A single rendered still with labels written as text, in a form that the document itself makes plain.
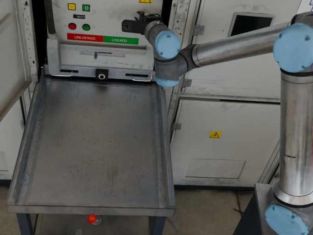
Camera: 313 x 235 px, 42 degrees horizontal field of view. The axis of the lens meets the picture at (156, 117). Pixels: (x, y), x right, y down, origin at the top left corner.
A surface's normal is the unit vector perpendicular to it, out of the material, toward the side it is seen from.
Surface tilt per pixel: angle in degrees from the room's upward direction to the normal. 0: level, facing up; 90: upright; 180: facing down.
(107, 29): 90
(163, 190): 0
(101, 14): 90
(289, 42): 82
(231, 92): 90
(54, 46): 61
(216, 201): 0
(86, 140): 0
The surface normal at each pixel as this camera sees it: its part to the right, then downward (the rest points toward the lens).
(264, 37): -0.77, 0.00
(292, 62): -0.70, 0.33
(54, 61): 0.04, 0.72
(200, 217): 0.12, -0.69
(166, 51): 0.31, 0.42
